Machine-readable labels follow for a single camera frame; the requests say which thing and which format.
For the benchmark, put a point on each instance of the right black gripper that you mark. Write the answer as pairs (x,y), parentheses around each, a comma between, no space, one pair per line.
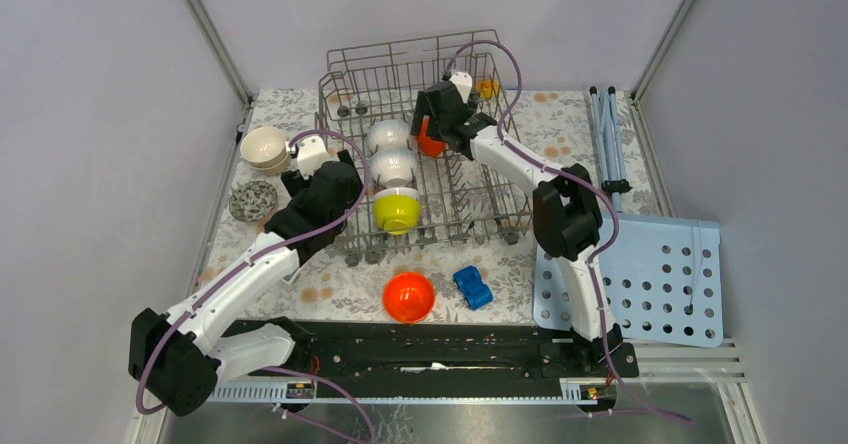
(424,109)

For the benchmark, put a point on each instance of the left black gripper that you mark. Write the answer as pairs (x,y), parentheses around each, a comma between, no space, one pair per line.
(297,185)

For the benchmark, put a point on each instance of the orange bowl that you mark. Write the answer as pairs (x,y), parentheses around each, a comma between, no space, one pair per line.
(409,297)
(428,146)

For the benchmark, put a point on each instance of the pink patterned bowl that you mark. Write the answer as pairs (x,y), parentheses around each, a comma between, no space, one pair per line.
(252,201)

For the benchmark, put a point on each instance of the plain beige bowl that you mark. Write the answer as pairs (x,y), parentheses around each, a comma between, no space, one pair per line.
(275,169)

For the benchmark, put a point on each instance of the beige bowl with leaf pattern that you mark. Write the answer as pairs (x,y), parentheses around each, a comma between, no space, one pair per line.
(265,147)

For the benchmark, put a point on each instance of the orange bowl front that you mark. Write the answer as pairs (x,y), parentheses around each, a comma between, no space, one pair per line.
(409,297)

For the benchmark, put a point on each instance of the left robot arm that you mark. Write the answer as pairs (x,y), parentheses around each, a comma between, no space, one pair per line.
(179,356)

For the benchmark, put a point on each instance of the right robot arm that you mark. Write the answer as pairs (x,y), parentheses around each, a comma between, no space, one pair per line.
(566,206)

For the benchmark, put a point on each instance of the yellow rubber duck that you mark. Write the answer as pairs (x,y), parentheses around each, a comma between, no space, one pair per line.
(488,89)

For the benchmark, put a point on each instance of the white ribbed bowl rear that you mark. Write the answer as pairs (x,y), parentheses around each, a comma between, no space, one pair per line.
(388,134)

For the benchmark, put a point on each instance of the white ribbed bowl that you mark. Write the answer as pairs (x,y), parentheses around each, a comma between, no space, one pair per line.
(388,134)
(393,167)

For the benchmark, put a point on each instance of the floral patterned table mat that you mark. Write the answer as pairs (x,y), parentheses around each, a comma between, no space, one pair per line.
(556,125)

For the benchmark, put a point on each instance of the white ribbed bowl middle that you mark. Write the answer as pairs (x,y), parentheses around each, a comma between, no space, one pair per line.
(393,167)

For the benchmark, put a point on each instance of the yellow-green bowl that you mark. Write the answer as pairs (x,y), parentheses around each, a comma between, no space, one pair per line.
(397,210)

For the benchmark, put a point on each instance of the blue folded metal stand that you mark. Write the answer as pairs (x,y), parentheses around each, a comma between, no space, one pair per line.
(608,140)

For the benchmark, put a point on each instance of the blue toy car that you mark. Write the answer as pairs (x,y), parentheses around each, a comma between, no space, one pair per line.
(470,284)

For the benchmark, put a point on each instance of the light blue perforated board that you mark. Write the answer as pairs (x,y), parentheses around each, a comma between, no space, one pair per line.
(662,279)

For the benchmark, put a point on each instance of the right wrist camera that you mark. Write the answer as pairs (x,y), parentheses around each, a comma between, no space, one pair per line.
(463,82)

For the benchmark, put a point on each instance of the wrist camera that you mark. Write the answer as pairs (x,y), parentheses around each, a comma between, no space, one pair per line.
(309,154)
(463,82)

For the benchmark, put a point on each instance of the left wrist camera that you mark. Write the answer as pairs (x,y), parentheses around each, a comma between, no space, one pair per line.
(309,154)

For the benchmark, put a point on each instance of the grey wire dish rack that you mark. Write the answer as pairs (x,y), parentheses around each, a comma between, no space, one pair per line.
(461,200)

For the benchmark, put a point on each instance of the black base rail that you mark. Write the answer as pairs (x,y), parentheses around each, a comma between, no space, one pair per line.
(379,361)

